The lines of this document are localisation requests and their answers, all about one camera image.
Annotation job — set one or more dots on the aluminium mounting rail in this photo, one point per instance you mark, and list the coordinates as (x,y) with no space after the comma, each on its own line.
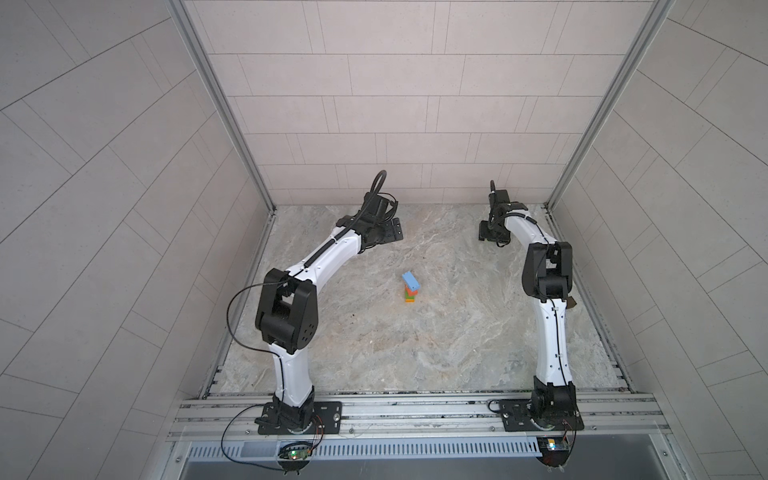
(232,417)

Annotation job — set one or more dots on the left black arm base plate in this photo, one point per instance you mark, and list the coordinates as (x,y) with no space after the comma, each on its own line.
(324,417)

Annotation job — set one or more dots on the left green circuit board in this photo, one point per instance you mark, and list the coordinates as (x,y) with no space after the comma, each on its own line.
(295,456)

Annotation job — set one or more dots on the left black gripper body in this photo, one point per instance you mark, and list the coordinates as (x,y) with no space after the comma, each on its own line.
(382,232)

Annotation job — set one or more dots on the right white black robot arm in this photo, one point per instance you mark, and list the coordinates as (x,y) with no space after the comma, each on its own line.
(547,279)

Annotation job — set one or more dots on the light blue wood block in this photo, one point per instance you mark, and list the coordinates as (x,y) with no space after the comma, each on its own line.
(410,281)

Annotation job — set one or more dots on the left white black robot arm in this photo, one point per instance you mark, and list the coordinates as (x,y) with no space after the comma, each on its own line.
(288,310)

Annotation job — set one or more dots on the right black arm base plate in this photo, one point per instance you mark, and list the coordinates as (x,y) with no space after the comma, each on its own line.
(519,415)

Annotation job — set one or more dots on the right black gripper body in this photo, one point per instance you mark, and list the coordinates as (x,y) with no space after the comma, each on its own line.
(494,232)

